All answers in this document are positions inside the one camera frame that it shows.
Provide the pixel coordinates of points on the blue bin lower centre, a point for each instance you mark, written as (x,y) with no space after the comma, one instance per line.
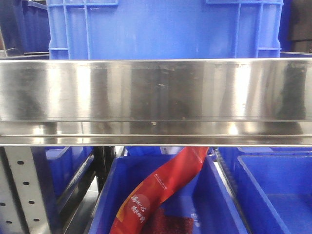
(203,206)

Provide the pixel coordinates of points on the blue bin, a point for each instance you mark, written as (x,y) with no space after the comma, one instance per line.
(64,161)
(203,206)
(273,186)

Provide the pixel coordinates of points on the blue bin lower left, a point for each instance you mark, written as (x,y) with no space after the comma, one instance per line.
(64,161)

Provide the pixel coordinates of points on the blue bin lower right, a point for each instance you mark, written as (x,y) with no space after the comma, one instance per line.
(273,186)

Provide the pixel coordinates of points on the red printed bag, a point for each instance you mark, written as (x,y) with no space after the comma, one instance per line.
(156,188)

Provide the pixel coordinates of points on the large blue crate on shelf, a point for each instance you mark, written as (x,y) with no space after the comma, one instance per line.
(164,29)

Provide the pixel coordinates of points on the stainless steel shelf rail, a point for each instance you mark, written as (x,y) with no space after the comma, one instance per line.
(198,102)

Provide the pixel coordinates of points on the perforated metal shelf post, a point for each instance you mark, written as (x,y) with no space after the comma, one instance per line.
(27,199)

